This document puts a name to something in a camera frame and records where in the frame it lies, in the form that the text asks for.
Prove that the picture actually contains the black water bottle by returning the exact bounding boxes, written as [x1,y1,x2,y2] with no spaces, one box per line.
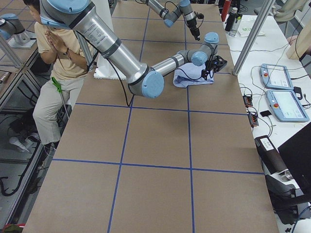
[225,7,238,32]

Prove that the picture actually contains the green grabber tool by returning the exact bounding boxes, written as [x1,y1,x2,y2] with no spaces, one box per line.
[50,76,70,117]

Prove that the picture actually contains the upper teach pendant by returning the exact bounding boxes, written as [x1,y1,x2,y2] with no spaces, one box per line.
[259,64,294,90]

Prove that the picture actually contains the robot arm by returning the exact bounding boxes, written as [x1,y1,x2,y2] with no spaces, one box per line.
[40,0,226,99]
[140,0,204,41]

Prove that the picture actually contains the seated person in beige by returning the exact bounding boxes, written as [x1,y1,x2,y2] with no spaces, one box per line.
[24,0,87,147]

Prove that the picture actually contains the red bottle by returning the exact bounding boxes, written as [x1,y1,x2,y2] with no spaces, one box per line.
[222,0,231,17]

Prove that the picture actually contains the teach pendant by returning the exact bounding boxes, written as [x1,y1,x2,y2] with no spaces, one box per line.
[259,64,294,90]
[266,89,310,122]

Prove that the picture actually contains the black smartphone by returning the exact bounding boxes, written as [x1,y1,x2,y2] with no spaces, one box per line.
[260,110,272,117]

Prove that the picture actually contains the lower teach pendant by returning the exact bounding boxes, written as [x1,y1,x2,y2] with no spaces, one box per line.
[266,89,310,122]

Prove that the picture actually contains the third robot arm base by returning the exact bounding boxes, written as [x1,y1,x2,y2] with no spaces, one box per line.
[0,13,36,49]

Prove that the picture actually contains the black monitor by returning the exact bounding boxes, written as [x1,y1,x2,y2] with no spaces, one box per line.
[278,124,311,194]

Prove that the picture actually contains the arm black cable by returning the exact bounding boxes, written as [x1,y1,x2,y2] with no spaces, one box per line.
[164,1,205,31]
[72,30,212,107]

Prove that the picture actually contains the brown cylinder device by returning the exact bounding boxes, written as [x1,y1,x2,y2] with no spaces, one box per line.
[254,135,287,174]

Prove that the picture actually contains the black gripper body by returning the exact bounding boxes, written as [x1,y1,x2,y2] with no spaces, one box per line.
[202,63,216,79]
[186,19,200,36]

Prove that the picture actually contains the clear water bottle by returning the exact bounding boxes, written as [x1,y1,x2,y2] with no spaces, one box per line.
[229,13,242,36]

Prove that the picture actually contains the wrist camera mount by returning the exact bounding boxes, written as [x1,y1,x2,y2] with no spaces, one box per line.
[211,55,227,73]
[194,12,205,19]

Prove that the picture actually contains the light blue striped shirt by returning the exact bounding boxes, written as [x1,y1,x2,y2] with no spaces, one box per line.
[173,63,214,88]

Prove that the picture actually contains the aluminium frame post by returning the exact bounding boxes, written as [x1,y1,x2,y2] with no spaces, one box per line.
[232,0,275,76]

